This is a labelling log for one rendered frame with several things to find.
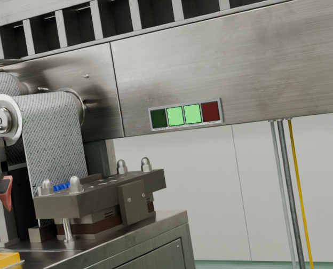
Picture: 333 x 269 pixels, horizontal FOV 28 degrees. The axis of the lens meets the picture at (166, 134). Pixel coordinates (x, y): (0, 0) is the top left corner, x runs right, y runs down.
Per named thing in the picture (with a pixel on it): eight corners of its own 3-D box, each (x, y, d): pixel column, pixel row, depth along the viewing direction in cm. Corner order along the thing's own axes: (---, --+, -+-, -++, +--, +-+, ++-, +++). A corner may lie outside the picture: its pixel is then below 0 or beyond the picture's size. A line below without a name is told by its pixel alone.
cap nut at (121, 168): (114, 174, 209) (112, 160, 209) (121, 172, 212) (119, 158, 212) (123, 174, 207) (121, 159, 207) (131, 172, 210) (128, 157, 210)
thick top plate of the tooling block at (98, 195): (36, 219, 182) (32, 197, 182) (126, 190, 215) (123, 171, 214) (79, 218, 173) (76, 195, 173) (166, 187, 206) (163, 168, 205)
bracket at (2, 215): (-9, 247, 189) (-27, 141, 187) (8, 242, 194) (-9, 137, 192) (3, 247, 186) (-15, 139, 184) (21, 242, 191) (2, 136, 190)
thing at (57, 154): (32, 198, 187) (21, 133, 186) (87, 183, 206) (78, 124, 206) (33, 198, 187) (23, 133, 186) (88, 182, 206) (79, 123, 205)
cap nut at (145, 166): (138, 173, 203) (136, 158, 203) (145, 171, 206) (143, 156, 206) (148, 172, 201) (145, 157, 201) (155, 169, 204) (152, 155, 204)
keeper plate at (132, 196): (122, 225, 187) (116, 186, 186) (143, 216, 195) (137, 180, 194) (129, 224, 185) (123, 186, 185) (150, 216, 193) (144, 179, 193)
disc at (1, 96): (-10, 148, 194) (-18, 97, 193) (-8, 148, 194) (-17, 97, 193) (26, 143, 185) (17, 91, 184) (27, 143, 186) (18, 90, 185)
